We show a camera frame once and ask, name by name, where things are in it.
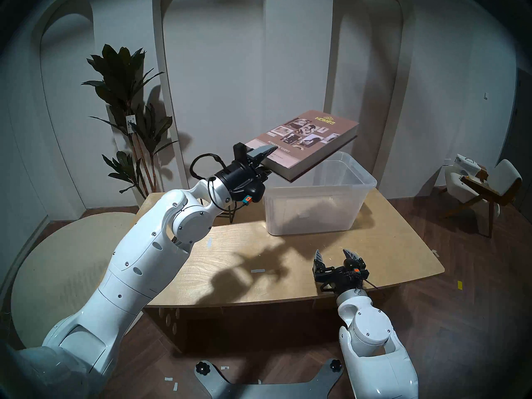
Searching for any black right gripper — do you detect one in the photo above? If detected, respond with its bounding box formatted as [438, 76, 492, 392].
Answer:
[313, 249, 371, 294]

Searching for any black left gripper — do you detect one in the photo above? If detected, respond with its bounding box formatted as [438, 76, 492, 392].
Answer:
[216, 146, 278, 204]

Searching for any brown Homes book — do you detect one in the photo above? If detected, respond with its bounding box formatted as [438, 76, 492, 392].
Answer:
[245, 110, 360, 183]

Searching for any clear plastic storage box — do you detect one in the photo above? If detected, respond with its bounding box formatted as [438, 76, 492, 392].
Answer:
[263, 151, 378, 237]

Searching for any light wooden table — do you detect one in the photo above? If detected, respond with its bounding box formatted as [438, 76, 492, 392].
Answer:
[134, 188, 445, 355]

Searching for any white bag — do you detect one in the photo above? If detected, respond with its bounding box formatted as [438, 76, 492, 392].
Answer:
[453, 154, 479, 175]

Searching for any tall dark green plant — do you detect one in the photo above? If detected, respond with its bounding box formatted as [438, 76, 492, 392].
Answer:
[81, 44, 179, 206]

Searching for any white wooden armchair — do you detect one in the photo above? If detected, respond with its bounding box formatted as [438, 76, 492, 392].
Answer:
[441, 159, 523, 239]

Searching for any round beige rug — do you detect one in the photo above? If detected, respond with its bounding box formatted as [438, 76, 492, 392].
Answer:
[11, 212, 142, 350]

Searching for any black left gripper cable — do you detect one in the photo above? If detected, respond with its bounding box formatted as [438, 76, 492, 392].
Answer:
[190, 153, 234, 212]

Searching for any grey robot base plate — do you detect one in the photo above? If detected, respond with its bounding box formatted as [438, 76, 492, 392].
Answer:
[195, 359, 345, 399]

